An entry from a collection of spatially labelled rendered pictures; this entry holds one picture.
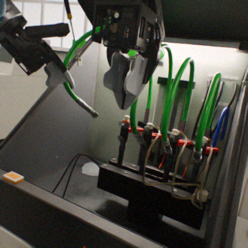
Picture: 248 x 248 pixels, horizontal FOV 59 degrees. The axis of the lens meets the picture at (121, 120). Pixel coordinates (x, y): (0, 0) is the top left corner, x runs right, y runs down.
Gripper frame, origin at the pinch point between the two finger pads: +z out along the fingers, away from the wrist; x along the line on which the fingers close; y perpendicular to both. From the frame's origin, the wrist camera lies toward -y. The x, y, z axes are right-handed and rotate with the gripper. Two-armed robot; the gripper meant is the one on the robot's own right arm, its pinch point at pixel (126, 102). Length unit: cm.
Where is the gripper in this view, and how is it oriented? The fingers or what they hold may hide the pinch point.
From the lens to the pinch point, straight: 38.1
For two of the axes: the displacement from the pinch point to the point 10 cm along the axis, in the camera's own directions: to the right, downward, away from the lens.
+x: 8.9, 2.3, -4.1
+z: -1.4, 9.6, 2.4
